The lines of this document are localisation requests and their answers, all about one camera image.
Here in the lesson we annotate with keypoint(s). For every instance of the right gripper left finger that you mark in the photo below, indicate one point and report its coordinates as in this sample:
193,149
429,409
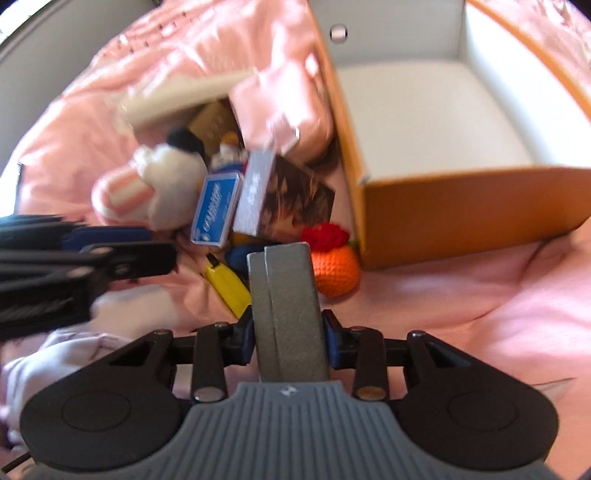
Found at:
262,315

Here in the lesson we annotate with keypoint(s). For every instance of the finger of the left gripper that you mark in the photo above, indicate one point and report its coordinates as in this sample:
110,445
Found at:
81,237
128,261

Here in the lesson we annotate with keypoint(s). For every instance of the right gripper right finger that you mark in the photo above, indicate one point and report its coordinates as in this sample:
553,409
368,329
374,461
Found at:
299,350

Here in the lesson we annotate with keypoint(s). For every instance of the white panda plush toy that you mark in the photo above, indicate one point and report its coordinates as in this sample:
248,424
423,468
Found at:
157,189

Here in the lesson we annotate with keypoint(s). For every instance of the orange crochet fruit toy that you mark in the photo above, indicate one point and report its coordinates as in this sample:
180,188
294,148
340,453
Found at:
336,266

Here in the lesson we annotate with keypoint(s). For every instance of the blue Ocean Park card deck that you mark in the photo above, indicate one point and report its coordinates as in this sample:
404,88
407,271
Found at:
216,209

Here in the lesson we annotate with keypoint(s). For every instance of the sailor duck plush keychain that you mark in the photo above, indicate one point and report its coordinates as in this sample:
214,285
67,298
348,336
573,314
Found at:
230,153

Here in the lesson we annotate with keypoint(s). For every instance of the blue toy piece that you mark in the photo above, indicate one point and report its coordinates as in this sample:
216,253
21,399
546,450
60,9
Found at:
236,257

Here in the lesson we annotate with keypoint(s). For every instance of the gold cardboard box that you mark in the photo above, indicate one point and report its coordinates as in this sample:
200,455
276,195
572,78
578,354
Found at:
212,121

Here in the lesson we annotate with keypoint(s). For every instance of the pink bed duvet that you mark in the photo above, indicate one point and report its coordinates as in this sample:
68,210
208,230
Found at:
525,310

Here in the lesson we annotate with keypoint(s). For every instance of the pink fabric pouch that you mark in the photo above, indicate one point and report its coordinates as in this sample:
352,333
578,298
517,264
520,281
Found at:
285,109

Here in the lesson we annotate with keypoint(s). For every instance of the orange white storage box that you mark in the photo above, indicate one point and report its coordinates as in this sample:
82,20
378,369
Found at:
464,126

